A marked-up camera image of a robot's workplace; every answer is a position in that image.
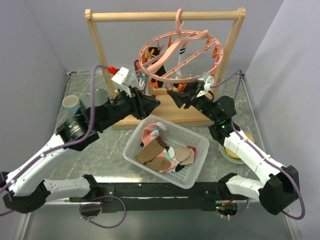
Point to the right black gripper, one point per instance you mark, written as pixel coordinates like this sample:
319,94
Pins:
181,98

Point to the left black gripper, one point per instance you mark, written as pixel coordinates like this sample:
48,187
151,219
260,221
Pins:
142,105

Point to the wooden hanger rack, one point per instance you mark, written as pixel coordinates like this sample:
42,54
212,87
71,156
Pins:
167,109

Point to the pink round clip hanger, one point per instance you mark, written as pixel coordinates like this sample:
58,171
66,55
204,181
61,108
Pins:
162,58

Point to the white plastic basket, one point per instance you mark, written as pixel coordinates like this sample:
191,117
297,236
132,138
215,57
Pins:
174,136

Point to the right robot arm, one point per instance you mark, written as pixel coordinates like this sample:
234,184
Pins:
264,165

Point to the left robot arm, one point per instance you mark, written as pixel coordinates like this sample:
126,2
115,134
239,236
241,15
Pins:
28,189

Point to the pile of socks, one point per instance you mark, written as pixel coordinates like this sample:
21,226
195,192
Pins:
160,157

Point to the light blue mug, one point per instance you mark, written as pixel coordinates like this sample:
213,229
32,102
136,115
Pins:
71,103

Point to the yellow bowl on plate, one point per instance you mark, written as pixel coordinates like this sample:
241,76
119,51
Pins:
230,155

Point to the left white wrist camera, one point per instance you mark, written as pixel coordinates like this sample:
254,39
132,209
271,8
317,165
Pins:
125,78

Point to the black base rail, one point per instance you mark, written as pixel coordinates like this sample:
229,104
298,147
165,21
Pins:
162,196

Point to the aluminium frame rail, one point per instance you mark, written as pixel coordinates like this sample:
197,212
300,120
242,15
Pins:
273,194

